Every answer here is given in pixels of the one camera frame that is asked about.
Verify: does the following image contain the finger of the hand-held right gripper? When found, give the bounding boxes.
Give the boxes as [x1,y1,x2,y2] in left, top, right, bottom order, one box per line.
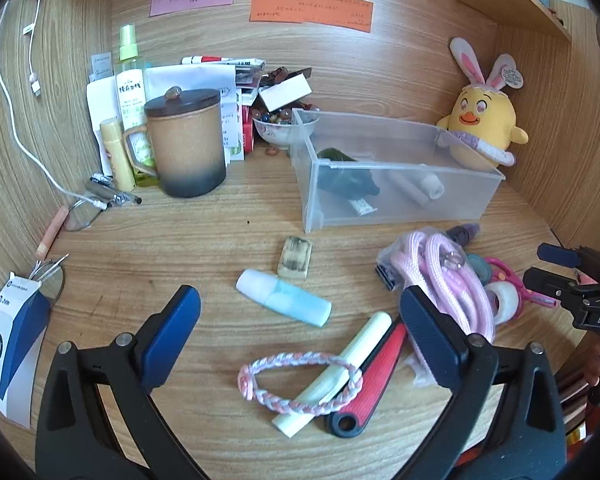
[537,242,583,269]
[522,266,600,310]

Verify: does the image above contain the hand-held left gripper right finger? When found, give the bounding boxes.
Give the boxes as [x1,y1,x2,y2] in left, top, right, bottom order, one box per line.
[395,285,568,480]

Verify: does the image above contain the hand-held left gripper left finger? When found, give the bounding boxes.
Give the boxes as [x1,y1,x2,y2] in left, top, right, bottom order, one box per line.
[35,285,211,480]

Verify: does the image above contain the pink scissors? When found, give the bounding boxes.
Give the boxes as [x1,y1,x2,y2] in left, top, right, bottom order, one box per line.
[484,257,557,319]

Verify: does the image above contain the clear tape roll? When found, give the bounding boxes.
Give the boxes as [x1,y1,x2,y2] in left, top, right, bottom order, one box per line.
[482,282,524,322]

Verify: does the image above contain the pink rope lanyard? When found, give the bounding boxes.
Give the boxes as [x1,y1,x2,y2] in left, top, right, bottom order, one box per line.
[380,230,497,347]

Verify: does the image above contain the pale green white tube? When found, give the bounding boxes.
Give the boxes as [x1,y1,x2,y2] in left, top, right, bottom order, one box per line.
[272,311,394,437]

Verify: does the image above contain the red and black handled brush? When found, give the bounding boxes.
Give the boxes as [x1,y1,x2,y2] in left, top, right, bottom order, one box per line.
[327,321,410,439]

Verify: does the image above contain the small blue packet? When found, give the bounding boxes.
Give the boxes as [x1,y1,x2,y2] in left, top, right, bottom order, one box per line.
[376,260,400,292]

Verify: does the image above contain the purple small bottle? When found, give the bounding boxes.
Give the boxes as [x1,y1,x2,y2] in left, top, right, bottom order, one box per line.
[445,223,481,249]

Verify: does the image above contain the pink braided bracelet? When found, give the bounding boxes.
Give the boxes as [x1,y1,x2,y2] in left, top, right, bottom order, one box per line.
[238,352,364,416]

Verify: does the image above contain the light blue and white tube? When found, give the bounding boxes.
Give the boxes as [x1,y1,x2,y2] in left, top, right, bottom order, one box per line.
[235,268,333,329]

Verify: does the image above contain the beige eraser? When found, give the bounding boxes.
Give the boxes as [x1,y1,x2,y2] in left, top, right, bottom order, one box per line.
[277,235,314,279]

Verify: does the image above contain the clear plastic drawer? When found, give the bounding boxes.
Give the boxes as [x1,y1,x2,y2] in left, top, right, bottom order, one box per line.
[289,108,507,235]

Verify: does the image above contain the person's right hand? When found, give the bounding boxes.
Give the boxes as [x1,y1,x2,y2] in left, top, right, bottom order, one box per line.
[586,337,600,389]

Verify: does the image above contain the clear plastic wrapper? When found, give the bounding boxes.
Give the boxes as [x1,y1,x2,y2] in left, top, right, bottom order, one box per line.
[404,347,448,388]

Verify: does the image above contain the small white tube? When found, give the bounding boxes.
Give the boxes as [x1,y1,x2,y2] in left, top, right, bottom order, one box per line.
[349,197,379,217]

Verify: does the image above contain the white roll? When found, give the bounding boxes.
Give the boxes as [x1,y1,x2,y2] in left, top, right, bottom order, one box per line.
[386,169,446,207]

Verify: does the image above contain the eyeglasses with pink temple tips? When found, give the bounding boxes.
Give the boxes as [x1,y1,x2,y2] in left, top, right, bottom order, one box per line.
[27,197,105,307]

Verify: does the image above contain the bundle of metal pens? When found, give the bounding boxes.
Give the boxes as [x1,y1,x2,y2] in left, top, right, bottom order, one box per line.
[85,172,143,209]

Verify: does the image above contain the yellow chick plush toy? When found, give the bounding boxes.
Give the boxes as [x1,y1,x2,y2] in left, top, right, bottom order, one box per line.
[434,36,529,169]

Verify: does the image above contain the white and blue box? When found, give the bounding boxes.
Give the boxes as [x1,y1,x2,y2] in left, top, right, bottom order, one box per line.
[0,272,52,429]

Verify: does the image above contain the dark green pouch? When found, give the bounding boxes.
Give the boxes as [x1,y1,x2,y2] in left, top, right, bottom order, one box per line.
[316,146,382,197]

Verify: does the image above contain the small yellow tube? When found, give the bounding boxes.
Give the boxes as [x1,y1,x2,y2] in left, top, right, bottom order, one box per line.
[99,118,137,192]

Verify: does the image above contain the brown ceramic mug with lid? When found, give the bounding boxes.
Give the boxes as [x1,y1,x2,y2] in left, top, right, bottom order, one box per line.
[124,87,228,199]

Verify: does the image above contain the red small box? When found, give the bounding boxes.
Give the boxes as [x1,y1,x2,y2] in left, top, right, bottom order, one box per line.
[239,104,257,155]

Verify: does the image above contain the bowl of beads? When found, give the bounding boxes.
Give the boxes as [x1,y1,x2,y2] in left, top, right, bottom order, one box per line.
[252,105,322,152]

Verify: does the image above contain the green spray bottle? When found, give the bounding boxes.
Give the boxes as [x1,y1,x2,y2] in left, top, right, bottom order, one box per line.
[113,24,159,187]

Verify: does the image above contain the stack of white papers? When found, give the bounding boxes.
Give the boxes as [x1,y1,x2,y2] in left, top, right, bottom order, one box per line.
[85,52,245,163]

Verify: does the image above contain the small white box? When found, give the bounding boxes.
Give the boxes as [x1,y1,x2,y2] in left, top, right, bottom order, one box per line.
[258,72,313,111]

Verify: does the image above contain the dark foil packets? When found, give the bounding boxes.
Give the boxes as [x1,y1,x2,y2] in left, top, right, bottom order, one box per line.
[234,60,313,92]

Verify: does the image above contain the red and white marker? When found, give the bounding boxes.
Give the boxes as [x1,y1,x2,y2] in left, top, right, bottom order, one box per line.
[181,53,262,66]

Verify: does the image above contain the orange paper note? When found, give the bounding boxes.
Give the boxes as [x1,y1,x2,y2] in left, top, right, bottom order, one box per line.
[249,0,374,34]

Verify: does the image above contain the white charging cable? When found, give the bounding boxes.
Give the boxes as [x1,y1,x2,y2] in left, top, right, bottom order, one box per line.
[0,0,106,209]
[19,0,56,99]

